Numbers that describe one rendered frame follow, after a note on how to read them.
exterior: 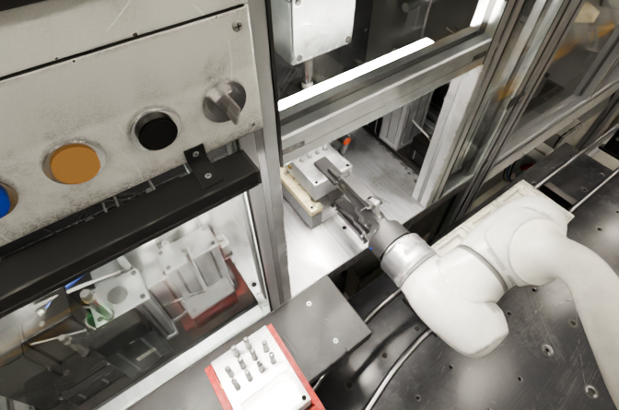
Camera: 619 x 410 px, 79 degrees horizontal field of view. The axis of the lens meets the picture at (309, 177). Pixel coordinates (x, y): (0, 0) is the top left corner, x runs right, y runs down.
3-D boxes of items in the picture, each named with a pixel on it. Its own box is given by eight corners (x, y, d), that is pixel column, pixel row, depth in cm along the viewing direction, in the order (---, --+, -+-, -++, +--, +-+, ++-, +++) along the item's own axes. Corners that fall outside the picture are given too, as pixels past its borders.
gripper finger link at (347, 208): (380, 221, 73) (381, 226, 73) (344, 193, 80) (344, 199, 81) (366, 230, 71) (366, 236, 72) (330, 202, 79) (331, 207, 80)
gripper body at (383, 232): (406, 249, 73) (374, 216, 78) (415, 225, 67) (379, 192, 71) (377, 269, 70) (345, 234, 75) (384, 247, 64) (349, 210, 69)
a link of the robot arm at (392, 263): (444, 245, 64) (418, 221, 67) (405, 274, 60) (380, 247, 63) (430, 269, 71) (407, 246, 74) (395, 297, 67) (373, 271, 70)
